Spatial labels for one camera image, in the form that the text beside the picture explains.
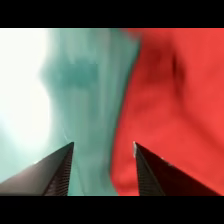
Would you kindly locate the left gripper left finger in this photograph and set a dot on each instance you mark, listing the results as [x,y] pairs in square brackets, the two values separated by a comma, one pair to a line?
[53,175]

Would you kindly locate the red garment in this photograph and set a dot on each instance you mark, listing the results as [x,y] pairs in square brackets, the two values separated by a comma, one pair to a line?
[176,110]

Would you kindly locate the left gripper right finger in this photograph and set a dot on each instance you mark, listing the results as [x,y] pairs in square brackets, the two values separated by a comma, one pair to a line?
[156,176]

